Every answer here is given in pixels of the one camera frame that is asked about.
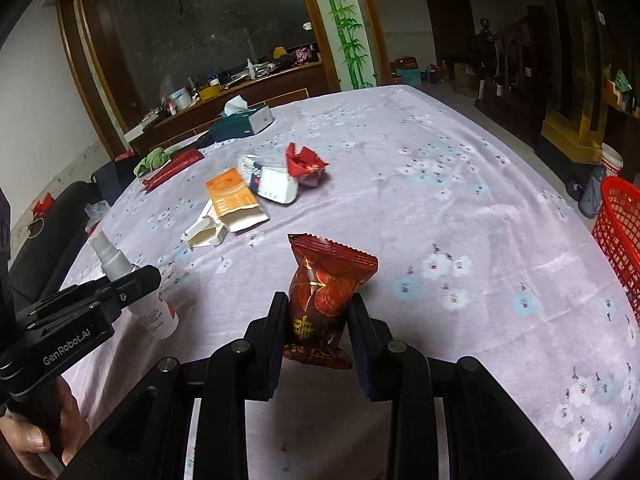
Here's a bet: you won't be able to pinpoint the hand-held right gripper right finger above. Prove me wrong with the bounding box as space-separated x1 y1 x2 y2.
347 292 576 480

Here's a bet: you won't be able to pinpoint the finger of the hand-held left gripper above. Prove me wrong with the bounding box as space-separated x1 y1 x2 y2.
97 265 163 322

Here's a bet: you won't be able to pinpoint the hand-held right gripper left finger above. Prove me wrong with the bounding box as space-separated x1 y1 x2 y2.
90 291 292 480

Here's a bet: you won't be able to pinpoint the white spray bottle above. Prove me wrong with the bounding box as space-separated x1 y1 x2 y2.
89 232 180 340

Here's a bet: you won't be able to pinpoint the dark red snack packet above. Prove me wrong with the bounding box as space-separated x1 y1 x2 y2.
282 232 379 371

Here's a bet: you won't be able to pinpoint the red plastic basket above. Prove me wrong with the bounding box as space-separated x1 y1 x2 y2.
591 176 640 328

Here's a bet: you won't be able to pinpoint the person's left hand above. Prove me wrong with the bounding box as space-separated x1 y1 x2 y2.
0 375 92 468

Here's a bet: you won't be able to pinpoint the small white open carton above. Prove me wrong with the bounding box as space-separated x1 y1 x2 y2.
181 200 228 251

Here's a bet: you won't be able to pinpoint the clear plastic bag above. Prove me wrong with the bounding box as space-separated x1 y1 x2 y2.
84 200 111 236

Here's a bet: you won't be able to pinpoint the long red packet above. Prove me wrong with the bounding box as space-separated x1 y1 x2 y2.
141 148 205 192

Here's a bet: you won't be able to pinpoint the green cloth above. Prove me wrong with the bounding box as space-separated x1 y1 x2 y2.
132 146 182 178

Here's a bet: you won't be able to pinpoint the orange medicine box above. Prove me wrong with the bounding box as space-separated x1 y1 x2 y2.
205 166 269 233

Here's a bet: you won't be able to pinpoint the white and blue medicine box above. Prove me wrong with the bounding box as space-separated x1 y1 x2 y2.
237 154 300 206

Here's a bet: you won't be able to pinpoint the green tissue box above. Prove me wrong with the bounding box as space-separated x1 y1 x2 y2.
209 95 275 143

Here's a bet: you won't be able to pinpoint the crumpled red wrapper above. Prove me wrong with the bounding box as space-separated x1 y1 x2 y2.
285 142 331 178

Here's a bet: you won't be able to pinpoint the wooden sideboard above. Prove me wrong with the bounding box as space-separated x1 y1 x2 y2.
122 57 326 156

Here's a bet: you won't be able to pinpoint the red boxes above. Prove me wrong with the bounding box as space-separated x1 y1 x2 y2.
389 56 418 86

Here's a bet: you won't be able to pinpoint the cardboard box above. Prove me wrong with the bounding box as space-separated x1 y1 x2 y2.
454 62 481 98

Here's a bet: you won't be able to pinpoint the white bucket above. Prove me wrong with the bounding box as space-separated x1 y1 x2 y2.
600 142 625 181

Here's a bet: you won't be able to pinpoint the bamboo painted pillar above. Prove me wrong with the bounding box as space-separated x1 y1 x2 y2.
302 0 381 93

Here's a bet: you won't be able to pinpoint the dark wooden door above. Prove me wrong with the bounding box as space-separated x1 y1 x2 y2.
422 0 476 68

